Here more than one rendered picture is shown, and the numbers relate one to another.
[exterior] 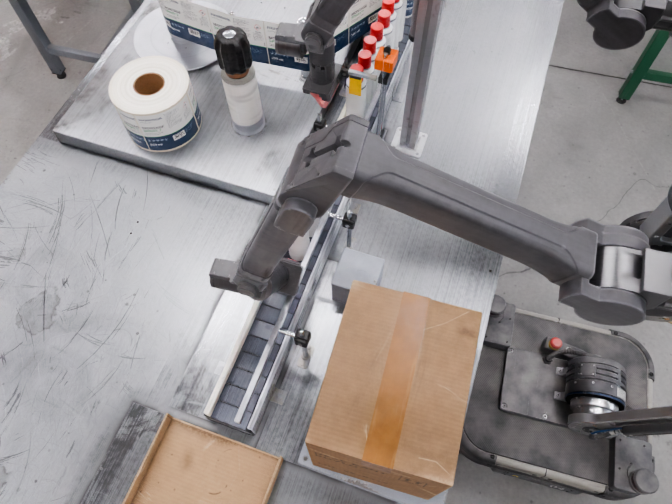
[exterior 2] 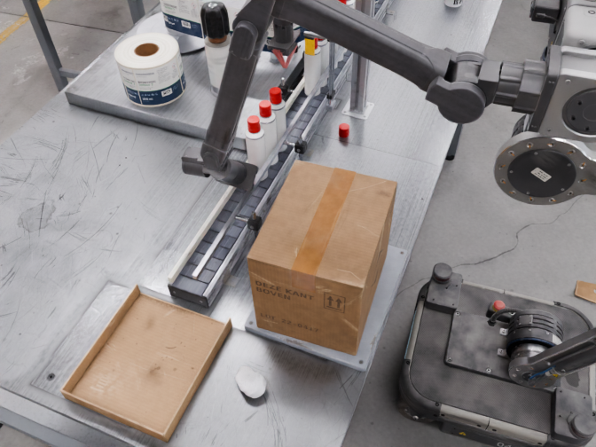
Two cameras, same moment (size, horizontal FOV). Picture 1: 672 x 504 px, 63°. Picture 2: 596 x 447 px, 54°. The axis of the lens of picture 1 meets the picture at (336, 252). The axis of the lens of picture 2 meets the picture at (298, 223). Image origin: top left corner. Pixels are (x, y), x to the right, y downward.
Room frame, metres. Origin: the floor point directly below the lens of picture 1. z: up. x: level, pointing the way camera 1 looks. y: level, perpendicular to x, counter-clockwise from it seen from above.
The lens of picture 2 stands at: (-0.55, -0.09, 2.03)
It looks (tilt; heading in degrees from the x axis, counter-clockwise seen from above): 49 degrees down; 4
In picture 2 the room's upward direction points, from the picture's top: 2 degrees counter-clockwise
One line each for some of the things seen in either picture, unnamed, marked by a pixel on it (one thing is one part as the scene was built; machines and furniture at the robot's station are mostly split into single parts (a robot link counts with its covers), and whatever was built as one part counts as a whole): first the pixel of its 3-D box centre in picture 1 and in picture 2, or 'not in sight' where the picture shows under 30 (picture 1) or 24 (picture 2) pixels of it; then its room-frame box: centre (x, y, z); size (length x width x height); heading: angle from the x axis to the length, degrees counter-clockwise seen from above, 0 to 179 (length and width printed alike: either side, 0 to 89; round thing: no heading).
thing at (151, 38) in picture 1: (185, 35); (178, 31); (1.38, 0.44, 0.89); 0.31 x 0.31 x 0.01
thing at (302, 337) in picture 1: (294, 342); (247, 231); (0.39, 0.09, 0.91); 0.07 x 0.03 x 0.16; 70
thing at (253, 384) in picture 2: not in sight; (250, 380); (0.02, 0.06, 0.85); 0.08 x 0.07 x 0.04; 10
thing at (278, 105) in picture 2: not in sight; (277, 120); (0.75, 0.04, 0.98); 0.05 x 0.05 x 0.20
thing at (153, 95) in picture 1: (157, 104); (151, 69); (1.04, 0.46, 0.95); 0.20 x 0.20 x 0.14
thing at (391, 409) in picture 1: (392, 393); (325, 256); (0.26, -0.10, 0.99); 0.30 x 0.24 x 0.27; 163
